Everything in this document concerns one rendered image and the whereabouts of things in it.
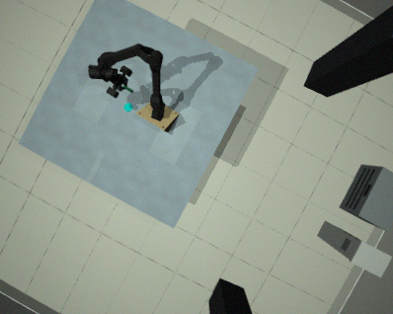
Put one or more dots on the cyan circle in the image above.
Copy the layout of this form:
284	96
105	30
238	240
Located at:
128	107

